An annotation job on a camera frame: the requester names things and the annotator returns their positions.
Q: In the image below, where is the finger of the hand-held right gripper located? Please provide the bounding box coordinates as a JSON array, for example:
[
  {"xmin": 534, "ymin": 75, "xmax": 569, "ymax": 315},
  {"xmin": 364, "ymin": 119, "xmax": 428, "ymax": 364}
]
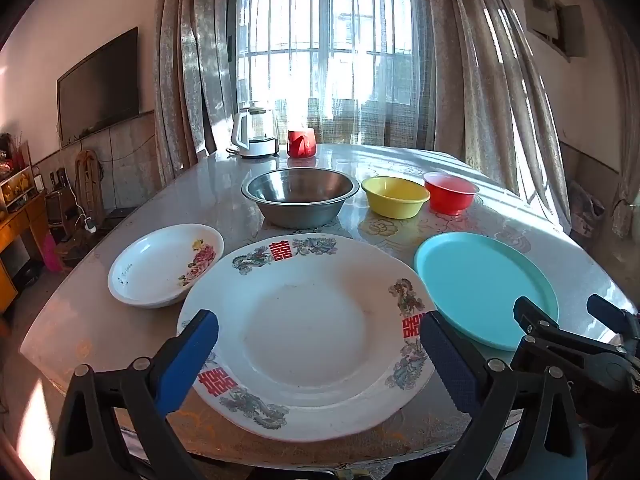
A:
[
  {"xmin": 509, "ymin": 296, "xmax": 627, "ymax": 367},
  {"xmin": 586, "ymin": 293, "xmax": 640, "ymax": 347}
]

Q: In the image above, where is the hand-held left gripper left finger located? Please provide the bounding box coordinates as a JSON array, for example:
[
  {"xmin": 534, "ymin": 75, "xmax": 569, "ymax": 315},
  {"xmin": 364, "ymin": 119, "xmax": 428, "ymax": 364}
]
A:
[{"xmin": 50, "ymin": 309, "xmax": 221, "ymax": 480}]

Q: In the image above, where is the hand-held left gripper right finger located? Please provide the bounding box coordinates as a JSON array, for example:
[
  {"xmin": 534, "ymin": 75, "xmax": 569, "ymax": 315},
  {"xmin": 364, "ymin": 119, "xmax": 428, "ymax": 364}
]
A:
[{"xmin": 419, "ymin": 310, "xmax": 588, "ymax": 480}]

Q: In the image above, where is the turquoise plastic plate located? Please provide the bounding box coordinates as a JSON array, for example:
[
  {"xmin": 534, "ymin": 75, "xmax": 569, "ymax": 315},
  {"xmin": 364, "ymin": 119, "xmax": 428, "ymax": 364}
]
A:
[{"xmin": 414, "ymin": 232, "xmax": 559, "ymax": 352}]

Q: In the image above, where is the small white floral plate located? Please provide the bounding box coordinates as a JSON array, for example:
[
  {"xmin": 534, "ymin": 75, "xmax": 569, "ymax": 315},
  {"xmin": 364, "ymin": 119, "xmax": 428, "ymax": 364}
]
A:
[{"xmin": 107, "ymin": 223, "xmax": 226, "ymax": 309}]

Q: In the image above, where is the large white dragon-print plate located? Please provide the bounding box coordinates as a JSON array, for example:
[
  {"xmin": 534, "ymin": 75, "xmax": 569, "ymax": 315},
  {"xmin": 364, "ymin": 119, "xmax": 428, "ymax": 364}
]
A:
[{"xmin": 176, "ymin": 233, "xmax": 438, "ymax": 443}]

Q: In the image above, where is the red plastic bowl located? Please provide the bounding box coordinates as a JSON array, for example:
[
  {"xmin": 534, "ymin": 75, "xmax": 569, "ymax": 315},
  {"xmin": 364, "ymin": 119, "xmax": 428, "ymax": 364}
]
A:
[{"xmin": 423, "ymin": 172, "xmax": 480, "ymax": 215}]

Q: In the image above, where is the yellow plastic bowl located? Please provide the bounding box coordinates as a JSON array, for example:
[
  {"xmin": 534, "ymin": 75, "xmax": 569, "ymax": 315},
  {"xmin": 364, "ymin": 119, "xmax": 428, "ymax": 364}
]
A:
[{"xmin": 361, "ymin": 176, "xmax": 431, "ymax": 219}]

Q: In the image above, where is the stainless steel bowl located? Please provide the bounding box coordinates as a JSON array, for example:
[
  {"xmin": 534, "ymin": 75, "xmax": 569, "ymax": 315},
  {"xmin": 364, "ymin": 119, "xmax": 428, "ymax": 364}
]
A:
[{"xmin": 241, "ymin": 168, "xmax": 360, "ymax": 229}]

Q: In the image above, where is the patterned cloth bag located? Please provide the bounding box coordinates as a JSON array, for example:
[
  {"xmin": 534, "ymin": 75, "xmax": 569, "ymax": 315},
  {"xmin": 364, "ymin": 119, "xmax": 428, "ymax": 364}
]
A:
[{"xmin": 567, "ymin": 180, "xmax": 606, "ymax": 238}]

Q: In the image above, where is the beige velvet curtain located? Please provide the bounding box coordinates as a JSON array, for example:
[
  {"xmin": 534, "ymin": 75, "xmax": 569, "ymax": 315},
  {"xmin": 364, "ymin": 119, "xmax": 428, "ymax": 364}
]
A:
[
  {"xmin": 425, "ymin": 0, "xmax": 573, "ymax": 233},
  {"xmin": 152, "ymin": 0, "xmax": 241, "ymax": 186},
  {"xmin": 600, "ymin": 0, "xmax": 640, "ymax": 241}
]

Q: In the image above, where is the dark low table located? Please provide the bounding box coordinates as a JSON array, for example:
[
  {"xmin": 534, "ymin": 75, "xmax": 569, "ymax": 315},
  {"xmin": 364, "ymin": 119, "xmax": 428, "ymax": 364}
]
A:
[{"xmin": 50, "ymin": 207, "xmax": 141, "ymax": 261}]

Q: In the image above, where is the pink plastic object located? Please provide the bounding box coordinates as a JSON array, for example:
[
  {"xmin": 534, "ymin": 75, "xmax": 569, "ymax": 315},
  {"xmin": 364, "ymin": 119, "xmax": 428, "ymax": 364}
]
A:
[{"xmin": 42, "ymin": 232, "xmax": 63, "ymax": 273}]

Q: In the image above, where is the wooden chair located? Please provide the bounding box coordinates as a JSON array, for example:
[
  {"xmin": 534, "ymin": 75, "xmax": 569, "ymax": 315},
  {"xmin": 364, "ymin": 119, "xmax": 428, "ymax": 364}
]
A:
[{"xmin": 74, "ymin": 149, "xmax": 107, "ymax": 226}]

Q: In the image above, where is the glass electric kettle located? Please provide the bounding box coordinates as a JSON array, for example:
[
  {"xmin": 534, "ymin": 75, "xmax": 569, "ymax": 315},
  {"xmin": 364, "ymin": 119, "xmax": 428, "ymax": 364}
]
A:
[{"xmin": 230, "ymin": 101, "xmax": 281, "ymax": 159}]

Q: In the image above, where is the yellow wooden cabinet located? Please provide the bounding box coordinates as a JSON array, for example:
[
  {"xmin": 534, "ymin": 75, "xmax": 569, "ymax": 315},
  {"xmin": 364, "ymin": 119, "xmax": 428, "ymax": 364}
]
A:
[{"xmin": 0, "ymin": 165, "xmax": 51, "ymax": 311}]

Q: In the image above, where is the red cup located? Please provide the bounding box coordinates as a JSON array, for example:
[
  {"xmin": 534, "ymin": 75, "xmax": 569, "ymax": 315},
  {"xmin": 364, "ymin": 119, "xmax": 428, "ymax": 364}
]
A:
[{"xmin": 286, "ymin": 128, "xmax": 317, "ymax": 159}]

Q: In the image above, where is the white sheer curtain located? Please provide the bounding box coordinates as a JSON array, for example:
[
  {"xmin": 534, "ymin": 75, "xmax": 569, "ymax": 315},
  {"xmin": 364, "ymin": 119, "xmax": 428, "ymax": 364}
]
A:
[{"xmin": 235, "ymin": 0, "xmax": 436, "ymax": 148}]

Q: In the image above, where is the barred window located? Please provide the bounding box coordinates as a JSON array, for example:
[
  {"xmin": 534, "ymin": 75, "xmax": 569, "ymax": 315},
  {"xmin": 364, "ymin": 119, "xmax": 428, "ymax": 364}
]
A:
[{"xmin": 225, "ymin": 0, "xmax": 436, "ymax": 146}]

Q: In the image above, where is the wall-mounted black television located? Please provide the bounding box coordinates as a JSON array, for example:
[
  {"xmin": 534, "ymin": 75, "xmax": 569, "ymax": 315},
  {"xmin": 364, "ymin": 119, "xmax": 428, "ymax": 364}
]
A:
[{"xmin": 56, "ymin": 26, "xmax": 140, "ymax": 148}]

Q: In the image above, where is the wall electrical box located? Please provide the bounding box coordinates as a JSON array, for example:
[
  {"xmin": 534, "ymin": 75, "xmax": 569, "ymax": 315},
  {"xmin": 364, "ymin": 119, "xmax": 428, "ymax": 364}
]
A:
[{"xmin": 520, "ymin": 0, "xmax": 586, "ymax": 63}]

